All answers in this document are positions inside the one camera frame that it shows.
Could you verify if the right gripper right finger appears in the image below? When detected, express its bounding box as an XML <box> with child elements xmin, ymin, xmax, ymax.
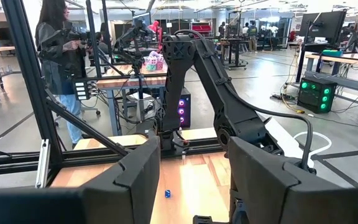
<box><xmin>227</xmin><ymin>136</ymin><xmax>358</xmax><ymax>224</ymax></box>

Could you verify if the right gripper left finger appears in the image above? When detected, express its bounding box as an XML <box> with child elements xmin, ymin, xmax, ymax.
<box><xmin>0</xmin><ymin>136</ymin><xmax>162</xmax><ymax>224</ymax></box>

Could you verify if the computer with green lights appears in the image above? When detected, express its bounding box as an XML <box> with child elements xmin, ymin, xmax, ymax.
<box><xmin>296</xmin><ymin>76</ymin><xmax>338</xmax><ymax>114</ymax></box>

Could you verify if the computer with purple lights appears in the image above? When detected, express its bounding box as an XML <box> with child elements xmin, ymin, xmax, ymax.
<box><xmin>177</xmin><ymin>86</ymin><xmax>192</xmax><ymax>129</ymax></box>

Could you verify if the wooden top table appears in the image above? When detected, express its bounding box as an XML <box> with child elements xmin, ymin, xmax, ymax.
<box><xmin>96</xmin><ymin>63</ymin><xmax>168</xmax><ymax>137</ymax></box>

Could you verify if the person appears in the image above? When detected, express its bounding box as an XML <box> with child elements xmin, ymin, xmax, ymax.
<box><xmin>218</xmin><ymin>21</ymin><xmax>227</xmax><ymax>39</ymax></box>
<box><xmin>247</xmin><ymin>20</ymin><xmax>259</xmax><ymax>52</ymax></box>
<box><xmin>35</xmin><ymin>0</ymin><xmax>88</xmax><ymax>149</ymax></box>

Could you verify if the pink and white cube pile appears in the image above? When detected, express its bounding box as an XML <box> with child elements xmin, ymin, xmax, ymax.
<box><xmin>144</xmin><ymin>50</ymin><xmax>165</xmax><ymax>72</ymax></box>

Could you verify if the wooden top desk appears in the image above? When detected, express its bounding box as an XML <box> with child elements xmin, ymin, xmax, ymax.
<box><xmin>305</xmin><ymin>52</ymin><xmax>358</xmax><ymax>128</ymax></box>

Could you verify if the black rolling stand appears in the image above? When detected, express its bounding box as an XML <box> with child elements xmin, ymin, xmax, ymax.
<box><xmin>222</xmin><ymin>37</ymin><xmax>249</xmax><ymax>71</ymax></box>

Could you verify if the black monitor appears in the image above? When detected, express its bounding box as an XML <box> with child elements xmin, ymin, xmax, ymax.
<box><xmin>298</xmin><ymin>10</ymin><xmax>347</xmax><ymax>47</ymax></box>

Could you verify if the red machine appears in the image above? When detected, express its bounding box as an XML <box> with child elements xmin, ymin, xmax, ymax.
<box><xmin>149</xmin><ymin>20</ymin><xmax>164</xmax><ymax>52</ymax></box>

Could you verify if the red shelf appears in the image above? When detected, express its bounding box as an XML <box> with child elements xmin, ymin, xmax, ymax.
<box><xmin>190</xmin><ymin>21</ymin><xmax>213</xmax><ymax>34</ymax></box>

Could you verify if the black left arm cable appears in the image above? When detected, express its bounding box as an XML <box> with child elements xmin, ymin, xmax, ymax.
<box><xmin>174</xmin><ymin>29</ymin><xmax>314</xmax><ymax>171</ymax></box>

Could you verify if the white cable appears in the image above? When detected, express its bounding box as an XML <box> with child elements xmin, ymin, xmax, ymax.
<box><xmin>292</xmin><ymin>130</ymin><xmax>333</xmax><ymax>157</ymax></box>

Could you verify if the silver metal bracket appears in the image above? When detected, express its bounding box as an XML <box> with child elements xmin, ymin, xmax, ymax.
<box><xmin>35</xmin><ymin>138</ymin><xmax>51</xmax><ymax>189</ymax></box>

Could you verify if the black switch box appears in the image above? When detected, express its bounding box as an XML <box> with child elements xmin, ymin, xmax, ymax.
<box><xmin>73</xmin><ymin>79</ymin><xmax>89</xmax><ymax>102</ymax></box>

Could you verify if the black aluminium frame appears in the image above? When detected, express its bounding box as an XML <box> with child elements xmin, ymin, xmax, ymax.
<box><xmin>0</xmin><ymin>0</ymin><xmax>358</xmax><ymax>189</ymax></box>

